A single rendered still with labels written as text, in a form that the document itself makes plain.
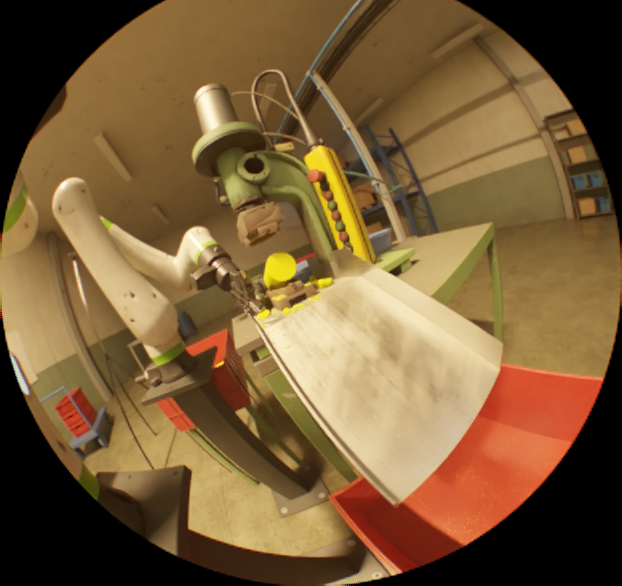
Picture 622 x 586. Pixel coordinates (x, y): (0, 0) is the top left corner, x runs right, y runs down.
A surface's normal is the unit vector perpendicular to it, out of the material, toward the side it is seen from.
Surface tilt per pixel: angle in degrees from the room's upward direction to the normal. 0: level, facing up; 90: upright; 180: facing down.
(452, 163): 90
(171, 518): 0
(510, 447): 0
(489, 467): 0
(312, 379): 30
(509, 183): 90
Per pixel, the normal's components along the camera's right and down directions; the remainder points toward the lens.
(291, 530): -0.39, -0.91
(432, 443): -0.14, -0.81
